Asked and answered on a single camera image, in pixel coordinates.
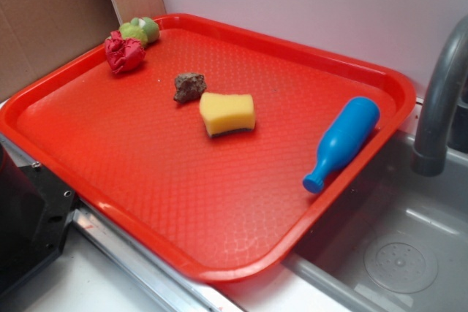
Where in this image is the brown rock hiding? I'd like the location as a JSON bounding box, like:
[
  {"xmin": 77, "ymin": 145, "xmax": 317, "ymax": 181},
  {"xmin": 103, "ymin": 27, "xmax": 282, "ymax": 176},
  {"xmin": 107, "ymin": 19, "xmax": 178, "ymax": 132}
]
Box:
[{"xmin": 173, "ymin": 72, "xmax": 207, "ymax": 104}]

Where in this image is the yellow sponge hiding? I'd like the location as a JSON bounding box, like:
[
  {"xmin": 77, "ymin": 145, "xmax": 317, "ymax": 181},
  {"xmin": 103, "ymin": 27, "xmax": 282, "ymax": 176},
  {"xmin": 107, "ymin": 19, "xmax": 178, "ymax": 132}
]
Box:
[{"xmin": 199, "ymin": 92, "xmax": 256, "ymax": 137}]

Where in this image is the grey faucet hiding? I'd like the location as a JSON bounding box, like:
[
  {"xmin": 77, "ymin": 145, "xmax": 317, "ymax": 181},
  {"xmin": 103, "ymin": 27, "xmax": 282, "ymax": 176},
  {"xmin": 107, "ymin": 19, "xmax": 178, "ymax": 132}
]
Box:
[{"xmin": 411, "ymin": 17, "xmax": 467, "ymax": 177}]

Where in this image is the red plastic tray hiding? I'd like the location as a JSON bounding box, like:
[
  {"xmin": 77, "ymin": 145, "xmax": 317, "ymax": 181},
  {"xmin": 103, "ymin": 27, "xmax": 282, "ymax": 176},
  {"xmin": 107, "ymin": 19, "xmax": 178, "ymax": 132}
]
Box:
[{"xmin": 1, "ymin": 14, "xmax": 416, "ymax": 283}]

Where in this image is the blue plastic bottle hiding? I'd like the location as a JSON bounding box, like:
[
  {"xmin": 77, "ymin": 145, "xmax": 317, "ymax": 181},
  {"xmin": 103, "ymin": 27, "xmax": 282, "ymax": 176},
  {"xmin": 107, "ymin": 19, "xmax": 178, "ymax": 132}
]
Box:
[{"xmin": 303, "ymin": 96, "xmax": 380, "ymax": 194}]

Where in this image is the grey plastic sink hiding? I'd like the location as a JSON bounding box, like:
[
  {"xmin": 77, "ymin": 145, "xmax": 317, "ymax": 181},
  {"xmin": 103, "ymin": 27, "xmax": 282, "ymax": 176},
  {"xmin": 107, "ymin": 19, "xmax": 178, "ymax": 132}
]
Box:
[{"xmin": 284, "ymin": 102, "xmax": 467, "ymax": 311}]

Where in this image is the green plush toy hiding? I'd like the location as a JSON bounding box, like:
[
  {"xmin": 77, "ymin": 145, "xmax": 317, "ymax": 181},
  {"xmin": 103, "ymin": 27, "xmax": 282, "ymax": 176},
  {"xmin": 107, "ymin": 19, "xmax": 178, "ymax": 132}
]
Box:
[{"xmin": 118, "ymin": 17, "xmax": 160, "ymax": 48}]

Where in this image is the cardboard panel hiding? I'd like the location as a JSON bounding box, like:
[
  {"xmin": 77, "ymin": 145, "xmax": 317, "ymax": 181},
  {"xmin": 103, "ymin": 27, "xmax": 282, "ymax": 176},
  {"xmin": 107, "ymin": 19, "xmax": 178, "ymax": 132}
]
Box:
[{"xmin": 1, "ymin": 0, "xmax": 118, "ymax": 100}]

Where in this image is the red paper ball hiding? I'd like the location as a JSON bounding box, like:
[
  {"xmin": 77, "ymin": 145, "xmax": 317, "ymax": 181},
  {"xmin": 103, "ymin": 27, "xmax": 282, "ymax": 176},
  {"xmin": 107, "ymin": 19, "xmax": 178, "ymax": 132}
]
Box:
[{"xmin": 104, "ymin": 31, "xmax": 146, "ymax": 75}]

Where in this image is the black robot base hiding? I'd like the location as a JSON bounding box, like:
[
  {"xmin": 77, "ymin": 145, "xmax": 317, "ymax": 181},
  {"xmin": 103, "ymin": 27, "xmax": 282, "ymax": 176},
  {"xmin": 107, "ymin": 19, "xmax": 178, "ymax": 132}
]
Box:
[{"xmin": 1, "ymin": 148, "xmax": 76, "ymax": 297}]

